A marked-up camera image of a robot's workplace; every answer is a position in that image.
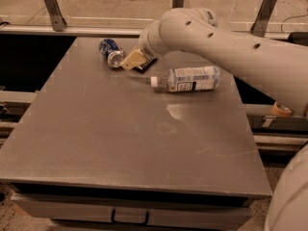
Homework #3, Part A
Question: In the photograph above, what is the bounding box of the orange tape roll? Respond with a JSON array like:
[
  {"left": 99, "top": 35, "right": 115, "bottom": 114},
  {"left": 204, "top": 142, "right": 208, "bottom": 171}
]
[{"left": 272, "top": 102, "right": 293, "bottom": 117}]

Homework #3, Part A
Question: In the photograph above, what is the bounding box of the horizontal metal rail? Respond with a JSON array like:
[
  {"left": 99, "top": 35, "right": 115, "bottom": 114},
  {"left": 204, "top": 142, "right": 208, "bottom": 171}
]
[{"left": 0, "top": 24, "right": 292, "bottom": 41}]

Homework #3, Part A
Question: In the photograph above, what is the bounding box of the left metal rail bracket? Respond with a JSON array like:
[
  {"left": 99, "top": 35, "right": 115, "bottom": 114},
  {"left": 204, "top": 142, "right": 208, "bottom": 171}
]
[{"left": 44, "top": 0, "right": 66, "bottom": 32}]

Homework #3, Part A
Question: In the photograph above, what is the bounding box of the black drawer handle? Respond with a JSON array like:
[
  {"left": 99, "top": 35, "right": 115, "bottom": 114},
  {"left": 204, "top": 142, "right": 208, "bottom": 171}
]
[{"left": 111, "top": 208, "right": 150, "bottom": 225}]

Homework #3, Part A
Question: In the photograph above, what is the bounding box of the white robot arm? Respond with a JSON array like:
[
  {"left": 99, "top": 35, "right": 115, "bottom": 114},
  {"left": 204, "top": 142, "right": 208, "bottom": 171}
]
[{"left": 138, "top": 8, "right": 308, "bottom": 231}]

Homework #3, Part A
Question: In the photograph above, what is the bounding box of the blue pepsi can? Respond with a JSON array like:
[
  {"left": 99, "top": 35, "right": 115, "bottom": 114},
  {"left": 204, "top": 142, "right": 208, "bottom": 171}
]
[{"left": 99, "top": 38, "right": 125, "bottom": 68}]

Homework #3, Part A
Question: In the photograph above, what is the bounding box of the right metal rail bracket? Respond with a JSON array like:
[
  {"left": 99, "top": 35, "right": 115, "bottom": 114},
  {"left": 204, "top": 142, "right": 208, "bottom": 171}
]
[{"left": 250, "top": 0, "right": 277, "bottom": 38}]

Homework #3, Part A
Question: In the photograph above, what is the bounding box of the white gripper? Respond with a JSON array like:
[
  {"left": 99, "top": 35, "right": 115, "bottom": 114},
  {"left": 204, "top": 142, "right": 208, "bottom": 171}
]
[{"left": 120, "top": 20, "right": 170, "bottom": 70}]

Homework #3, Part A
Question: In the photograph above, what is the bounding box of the black rxbar chocolate wrapper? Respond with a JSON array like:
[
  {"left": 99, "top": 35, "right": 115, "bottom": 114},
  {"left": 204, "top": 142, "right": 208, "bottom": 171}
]
[{"left": 133, "top": 59, "right": 156, "bottom": 74}]

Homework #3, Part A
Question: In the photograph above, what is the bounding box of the grey table drawer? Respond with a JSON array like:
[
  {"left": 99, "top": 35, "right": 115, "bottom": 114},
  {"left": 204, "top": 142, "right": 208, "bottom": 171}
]
[{"left": 12, "top": 193, "right": 251, "bottom": 231}]

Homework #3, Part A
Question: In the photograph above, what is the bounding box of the clear plastic water bottle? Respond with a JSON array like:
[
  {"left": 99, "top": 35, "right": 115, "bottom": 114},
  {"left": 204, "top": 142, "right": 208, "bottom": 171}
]
[{"left": 149, "top": 65, "right": 220, "bottom": 92}]

